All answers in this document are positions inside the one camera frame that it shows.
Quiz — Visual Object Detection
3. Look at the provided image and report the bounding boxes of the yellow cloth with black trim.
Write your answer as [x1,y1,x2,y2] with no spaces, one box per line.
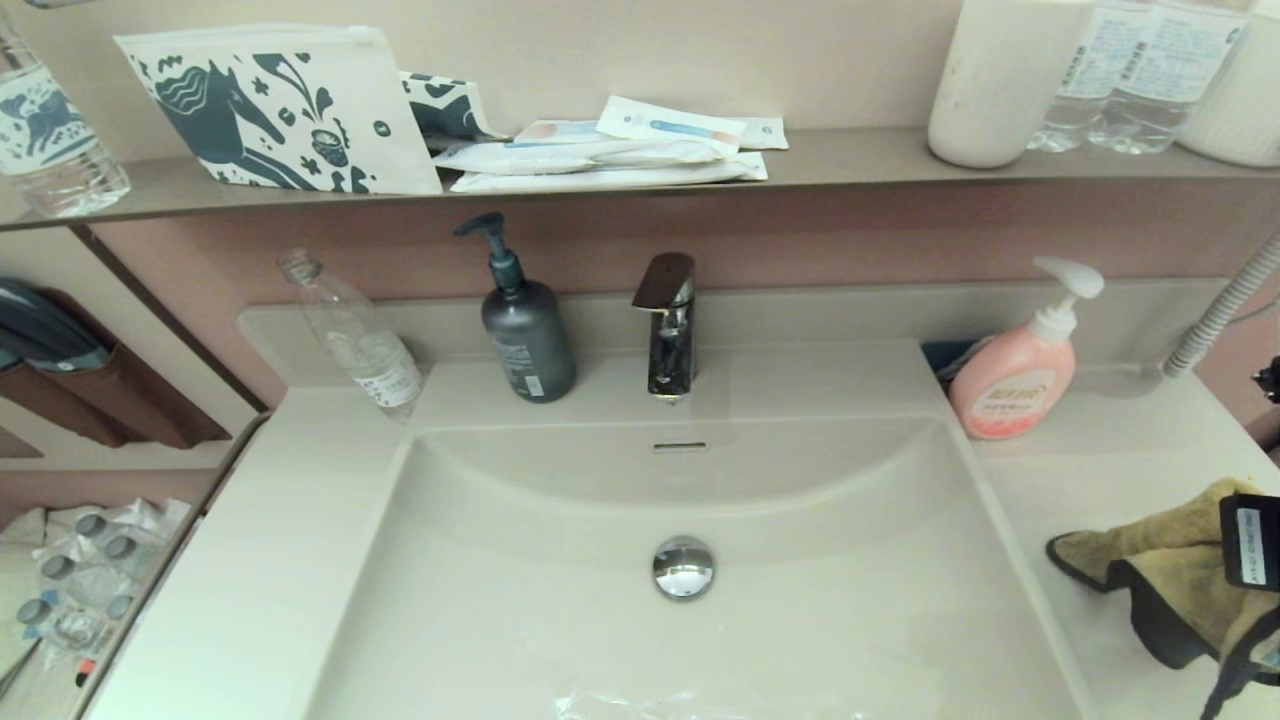
[1046,478,1280,720]

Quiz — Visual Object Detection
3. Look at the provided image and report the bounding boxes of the chrome faucet with lever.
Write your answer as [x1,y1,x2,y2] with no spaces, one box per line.
[632,252,698,405]

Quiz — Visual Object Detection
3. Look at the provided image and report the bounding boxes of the white ceramic sink basin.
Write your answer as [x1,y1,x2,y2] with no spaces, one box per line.
[85,280,1280,720]

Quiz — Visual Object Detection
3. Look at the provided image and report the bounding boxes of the pink soap pump bottle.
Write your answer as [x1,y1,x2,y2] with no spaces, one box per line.
[948,257,1105,441]

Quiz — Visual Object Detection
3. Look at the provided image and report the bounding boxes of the small blue object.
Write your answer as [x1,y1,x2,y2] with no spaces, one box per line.
[920,340,986,386]

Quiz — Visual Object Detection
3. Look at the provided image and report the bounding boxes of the white ribbed cup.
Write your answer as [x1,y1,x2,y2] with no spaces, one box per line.
[1177,5,1280,167]

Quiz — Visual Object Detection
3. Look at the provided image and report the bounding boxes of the water bottle with white label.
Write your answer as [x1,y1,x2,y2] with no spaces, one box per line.
[1028,0,1117,154]
[1087,0,1253,156]

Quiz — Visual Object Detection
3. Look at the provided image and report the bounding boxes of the tall white cup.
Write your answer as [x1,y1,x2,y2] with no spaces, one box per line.
[927,0,1098,169]

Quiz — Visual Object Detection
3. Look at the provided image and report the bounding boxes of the chrome drain stopper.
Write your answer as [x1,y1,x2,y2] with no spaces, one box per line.
[652,534,717,600]

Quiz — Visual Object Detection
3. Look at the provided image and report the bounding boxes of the white packet with blue stripe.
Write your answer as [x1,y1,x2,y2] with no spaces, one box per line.
[597,96,748,158]

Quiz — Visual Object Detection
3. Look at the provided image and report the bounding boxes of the long white plastic packet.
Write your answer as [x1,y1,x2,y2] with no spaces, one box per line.
[450,152,769,194]
[433,137,738,177]

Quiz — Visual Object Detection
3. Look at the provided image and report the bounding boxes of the dark grey pump bottle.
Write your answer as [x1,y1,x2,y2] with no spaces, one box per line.
[453,212,578,403]

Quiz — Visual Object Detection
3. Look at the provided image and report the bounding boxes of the pale pink packet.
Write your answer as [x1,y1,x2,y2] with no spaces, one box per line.
[513,121,611,146]

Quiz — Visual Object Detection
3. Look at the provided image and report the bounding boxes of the clear empty plastic bottle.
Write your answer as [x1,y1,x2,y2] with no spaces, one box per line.
[278,250,427,421]

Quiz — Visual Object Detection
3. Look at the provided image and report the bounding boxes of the small horse print pouch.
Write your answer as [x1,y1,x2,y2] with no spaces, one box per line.
[400,72,511,153]

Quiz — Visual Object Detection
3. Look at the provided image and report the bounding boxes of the large horse print pouch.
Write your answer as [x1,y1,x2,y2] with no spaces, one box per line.
[114,25,444,196]

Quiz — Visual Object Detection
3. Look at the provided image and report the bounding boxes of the plastic wrapped bottle pack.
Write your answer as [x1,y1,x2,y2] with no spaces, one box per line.
[15,498,196,671]

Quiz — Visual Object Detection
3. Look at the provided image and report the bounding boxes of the dark grey hair dryer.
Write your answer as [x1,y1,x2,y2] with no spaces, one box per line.
[0,278,113,373]

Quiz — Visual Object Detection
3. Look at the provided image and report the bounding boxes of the water bottle with blue print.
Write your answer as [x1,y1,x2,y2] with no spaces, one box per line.
[0,8,132,219]

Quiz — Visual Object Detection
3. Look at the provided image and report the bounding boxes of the grey corrugated hose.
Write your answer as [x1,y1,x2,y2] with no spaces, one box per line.
[1160,232,1280,379]

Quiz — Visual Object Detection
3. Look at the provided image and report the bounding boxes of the grey wall shelf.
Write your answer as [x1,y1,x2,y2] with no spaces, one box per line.
[0,126,1280,234]

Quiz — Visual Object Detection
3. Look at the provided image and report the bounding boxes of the brown wall holder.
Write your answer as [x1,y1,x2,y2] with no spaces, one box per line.
[0,290,233,451]

